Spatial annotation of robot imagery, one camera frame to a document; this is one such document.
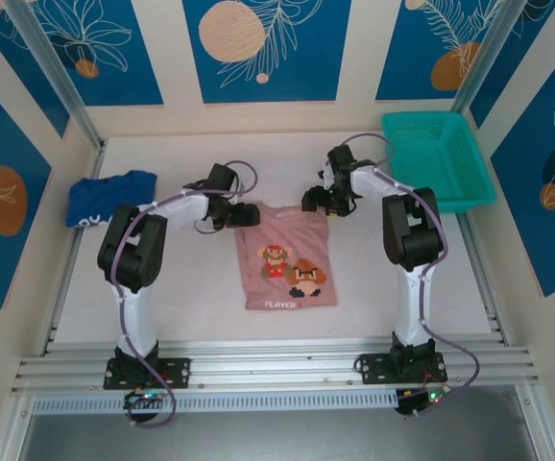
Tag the pink t-shirt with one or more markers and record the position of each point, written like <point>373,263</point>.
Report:
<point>277,240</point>

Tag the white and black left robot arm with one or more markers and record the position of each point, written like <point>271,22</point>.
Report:
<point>133,317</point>

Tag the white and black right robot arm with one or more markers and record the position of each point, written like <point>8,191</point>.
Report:
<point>412,307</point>

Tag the folded blue t-shirt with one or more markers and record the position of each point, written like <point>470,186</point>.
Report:
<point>100,197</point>

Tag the teal plastic basket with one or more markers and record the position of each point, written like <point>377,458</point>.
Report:
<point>431,158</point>

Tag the grey metal sheet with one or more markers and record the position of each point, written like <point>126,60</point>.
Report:
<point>277,439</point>

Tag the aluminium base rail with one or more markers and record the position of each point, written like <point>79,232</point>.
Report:
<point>277,365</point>

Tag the aluminium table side rail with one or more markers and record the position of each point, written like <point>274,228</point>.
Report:
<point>74,249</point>
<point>479,269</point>

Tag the aluminium frame post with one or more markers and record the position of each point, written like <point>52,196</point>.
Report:
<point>66,91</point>
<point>489,53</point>

